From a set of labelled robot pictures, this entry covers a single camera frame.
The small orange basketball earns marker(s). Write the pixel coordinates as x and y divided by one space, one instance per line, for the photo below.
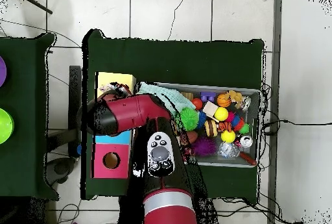
223 100

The green round disc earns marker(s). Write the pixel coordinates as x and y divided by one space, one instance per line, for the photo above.
5 126

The dark green table cloth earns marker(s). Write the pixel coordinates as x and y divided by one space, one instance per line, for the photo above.
23 156
168 60

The wooden box with three holes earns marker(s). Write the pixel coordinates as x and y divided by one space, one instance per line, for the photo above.
119 168

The grey round base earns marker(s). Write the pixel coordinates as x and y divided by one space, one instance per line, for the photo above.
61 168

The shallow metal mesh bin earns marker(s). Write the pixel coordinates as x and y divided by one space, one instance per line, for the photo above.
220 87

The large green spiky ball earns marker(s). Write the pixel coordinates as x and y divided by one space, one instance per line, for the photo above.
189 118

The dark rod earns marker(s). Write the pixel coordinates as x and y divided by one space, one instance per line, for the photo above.
39 7

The wooden cube block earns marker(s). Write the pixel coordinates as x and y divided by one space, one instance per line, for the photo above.
210 108

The purple rubber toy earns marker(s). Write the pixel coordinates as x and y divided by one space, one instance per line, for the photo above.
205 146

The purple round disc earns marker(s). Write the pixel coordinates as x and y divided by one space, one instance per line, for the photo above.
2 72

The light blue waffle cloth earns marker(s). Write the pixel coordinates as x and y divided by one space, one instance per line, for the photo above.
171 96

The yellow ball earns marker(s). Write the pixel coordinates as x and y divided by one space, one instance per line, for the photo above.
221 114

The orange plush toy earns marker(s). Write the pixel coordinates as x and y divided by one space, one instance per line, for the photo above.
234 95

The red orange rubber ball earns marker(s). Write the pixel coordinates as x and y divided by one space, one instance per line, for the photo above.
197 103

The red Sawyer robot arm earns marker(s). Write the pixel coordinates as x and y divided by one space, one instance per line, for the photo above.
135 112

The wooden toy burger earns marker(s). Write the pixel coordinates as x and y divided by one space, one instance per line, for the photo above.
210 128

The black post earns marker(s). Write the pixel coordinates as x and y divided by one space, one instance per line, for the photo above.
75 91

